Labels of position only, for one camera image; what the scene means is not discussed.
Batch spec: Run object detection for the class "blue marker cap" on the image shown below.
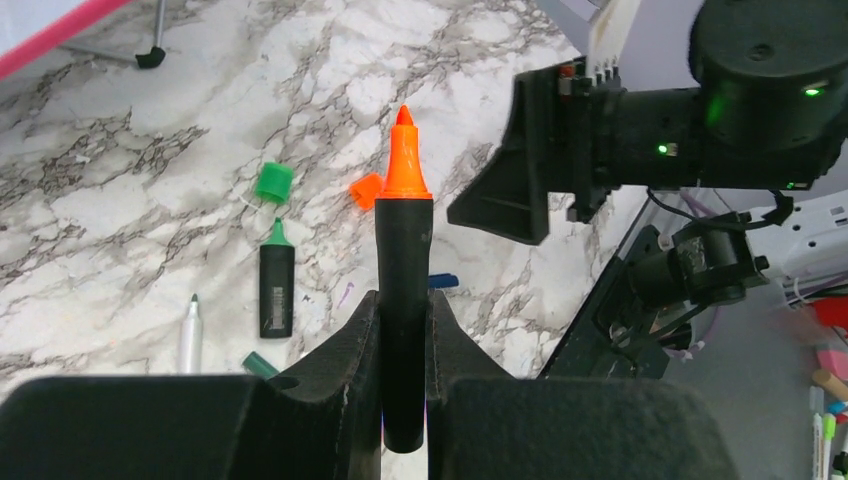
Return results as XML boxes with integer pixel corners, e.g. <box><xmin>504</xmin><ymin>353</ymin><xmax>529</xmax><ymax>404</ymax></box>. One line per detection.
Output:
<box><xmin>428</xmin><ymin>273</ymin><xmax>459</xmax><ymax>289</ymax></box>

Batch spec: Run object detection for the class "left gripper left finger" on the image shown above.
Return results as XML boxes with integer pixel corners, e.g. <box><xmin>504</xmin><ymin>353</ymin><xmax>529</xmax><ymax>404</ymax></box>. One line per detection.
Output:
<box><xmin>1</xmin><ymin>293</ymin><xmax>380</xmax><ymax>479</ymax></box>

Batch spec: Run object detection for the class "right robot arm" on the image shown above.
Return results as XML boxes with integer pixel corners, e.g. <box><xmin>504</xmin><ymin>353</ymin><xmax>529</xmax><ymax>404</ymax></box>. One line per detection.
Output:
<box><xmin>447</xmin><ymin>1</ymin><xmax>847</xmax><ymax>378</ymax></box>

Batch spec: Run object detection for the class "orange highlighter cap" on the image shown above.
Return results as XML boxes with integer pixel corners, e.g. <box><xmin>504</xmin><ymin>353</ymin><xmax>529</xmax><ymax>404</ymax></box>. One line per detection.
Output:
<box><xmin>348</xmin><ymin>173</ymin><xmax>383</xmax><ymax>211</ymax></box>

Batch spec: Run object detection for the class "pink framed whiteboard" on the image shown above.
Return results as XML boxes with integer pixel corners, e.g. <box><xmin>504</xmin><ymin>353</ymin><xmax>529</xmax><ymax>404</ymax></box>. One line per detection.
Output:
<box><xmin>1</xmin><ymin>0</ymin><xmax>128</xmax><ymax>79</ymax></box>

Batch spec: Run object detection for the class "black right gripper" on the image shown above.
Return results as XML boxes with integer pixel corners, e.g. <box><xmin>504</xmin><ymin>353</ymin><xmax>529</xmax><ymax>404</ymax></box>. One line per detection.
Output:
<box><xmin>447</xmin><ymin>58</ymin><xmax>621</xmax><ymax>245</ymax></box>

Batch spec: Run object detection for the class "green highlighter cap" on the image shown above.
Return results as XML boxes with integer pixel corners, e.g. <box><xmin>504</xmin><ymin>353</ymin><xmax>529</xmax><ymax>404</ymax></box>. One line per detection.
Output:
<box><xmin>254</xmin><ymin>162</ymin><xmax>294</xmax><ymax>205</ymax></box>

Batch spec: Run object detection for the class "white green-tip marker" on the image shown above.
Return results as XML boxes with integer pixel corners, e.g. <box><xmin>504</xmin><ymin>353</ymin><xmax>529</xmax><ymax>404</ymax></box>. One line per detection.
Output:
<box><xmin>177</xmin><ymin>294</ymin><xmax>203</xmax><ymax>375</ymax></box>

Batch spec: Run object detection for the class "green black highlighter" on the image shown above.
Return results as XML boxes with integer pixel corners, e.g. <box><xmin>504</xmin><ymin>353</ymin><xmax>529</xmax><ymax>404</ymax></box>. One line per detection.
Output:
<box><xmin>258</xmin><ymin>218</ymin><xmax>295</xmax><ymax>339</ymax></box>

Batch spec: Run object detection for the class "dark green marker cap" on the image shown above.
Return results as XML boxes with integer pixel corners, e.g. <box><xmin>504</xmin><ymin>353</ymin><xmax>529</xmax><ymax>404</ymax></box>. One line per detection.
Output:
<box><xmin>241</xmin><ymin>351</ymin><xmax>280</xmax><ymax>380</ymax></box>

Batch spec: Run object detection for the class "orange black highlighter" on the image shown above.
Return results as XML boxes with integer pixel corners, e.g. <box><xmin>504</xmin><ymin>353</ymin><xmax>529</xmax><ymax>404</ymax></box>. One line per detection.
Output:
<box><xmin>375</xmin><ymin>105</ymin><xmax>434</xmax><ymax>454</ymax></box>

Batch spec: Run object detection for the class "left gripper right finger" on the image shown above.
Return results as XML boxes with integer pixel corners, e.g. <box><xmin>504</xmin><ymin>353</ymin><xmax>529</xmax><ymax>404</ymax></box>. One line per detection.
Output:
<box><xmin>425</xmin><ymin>291</ymin><xmax>738</xmax><ymax>479</ymax></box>

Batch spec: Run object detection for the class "whiteboard metal stand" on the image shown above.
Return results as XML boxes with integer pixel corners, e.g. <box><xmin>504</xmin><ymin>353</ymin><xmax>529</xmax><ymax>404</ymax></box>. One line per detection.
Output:
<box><xmin>59</xmin><ymin>0</ymin><xmax>168</xmax><ymax>70</ymax></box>

